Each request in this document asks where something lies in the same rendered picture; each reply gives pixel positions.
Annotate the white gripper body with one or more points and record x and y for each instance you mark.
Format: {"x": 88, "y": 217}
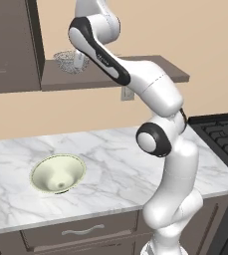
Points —
{"x": 80, "y": 61}

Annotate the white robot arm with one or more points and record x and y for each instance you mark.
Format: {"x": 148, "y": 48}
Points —
{"x": 158, "y": 96}

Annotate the pale green bowl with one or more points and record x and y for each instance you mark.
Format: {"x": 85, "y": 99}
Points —
{"x": 59, "y": 172}

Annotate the brown base cabinet door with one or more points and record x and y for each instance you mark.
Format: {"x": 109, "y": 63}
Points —
{"x": 201, "y": 229}

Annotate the black hob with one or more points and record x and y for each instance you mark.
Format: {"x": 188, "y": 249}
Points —
{"x": 223, "y": 136}

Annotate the brown drawer front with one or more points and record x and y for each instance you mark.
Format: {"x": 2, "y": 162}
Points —
{"x": 82, "y": 229}

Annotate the brown wall shelf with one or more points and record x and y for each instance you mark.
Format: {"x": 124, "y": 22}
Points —
{"x": 85, "y": 79}

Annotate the white wall outlet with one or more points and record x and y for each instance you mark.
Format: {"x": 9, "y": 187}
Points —
{"x": 127, "y": 93}

